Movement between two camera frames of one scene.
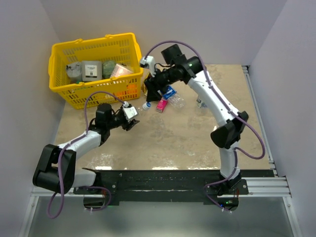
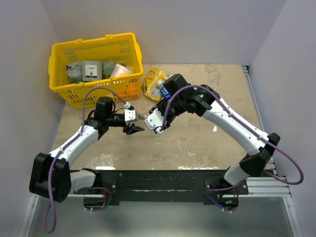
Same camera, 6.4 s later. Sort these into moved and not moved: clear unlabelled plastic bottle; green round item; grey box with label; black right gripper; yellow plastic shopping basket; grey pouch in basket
Moved: black right gripper; clear unlabelled plastic bottle
Not moved: grey box with label; grey pouch in basket; yellow plastic shopping basket; green round item
